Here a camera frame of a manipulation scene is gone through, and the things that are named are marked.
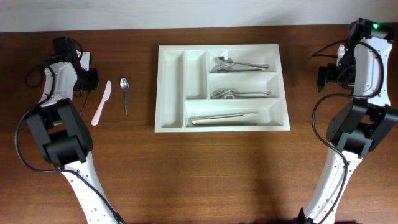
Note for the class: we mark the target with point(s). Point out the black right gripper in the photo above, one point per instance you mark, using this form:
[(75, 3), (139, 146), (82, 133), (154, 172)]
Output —
[(331, 77)]

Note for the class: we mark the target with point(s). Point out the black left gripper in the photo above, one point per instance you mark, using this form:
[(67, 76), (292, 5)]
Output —
[(94, 83)]

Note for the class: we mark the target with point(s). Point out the metal tongs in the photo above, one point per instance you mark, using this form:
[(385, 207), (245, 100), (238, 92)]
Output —
[(227, 119)]

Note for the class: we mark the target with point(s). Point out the large metal spoon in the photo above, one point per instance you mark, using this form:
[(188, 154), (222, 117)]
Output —
[(230, 62), (226, 69)]

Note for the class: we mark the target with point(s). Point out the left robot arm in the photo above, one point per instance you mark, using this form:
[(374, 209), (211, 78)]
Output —
[(58, 129)]

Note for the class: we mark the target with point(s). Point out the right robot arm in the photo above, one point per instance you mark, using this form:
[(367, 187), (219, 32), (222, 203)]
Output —
[(358, 128)]

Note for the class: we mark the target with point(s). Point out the pink plastic knife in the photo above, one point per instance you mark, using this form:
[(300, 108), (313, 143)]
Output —
[(107, 91)]

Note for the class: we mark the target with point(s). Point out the metal fork in tray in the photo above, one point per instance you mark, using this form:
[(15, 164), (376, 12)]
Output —
[(220, 91), (234, 97)]

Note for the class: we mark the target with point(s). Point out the white plastic cutlery tray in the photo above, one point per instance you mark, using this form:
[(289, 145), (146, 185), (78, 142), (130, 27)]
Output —
[(185, 88)]

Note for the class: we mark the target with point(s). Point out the small teaspoon dark handle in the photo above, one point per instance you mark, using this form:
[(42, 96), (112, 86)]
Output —
[(125, 86)]

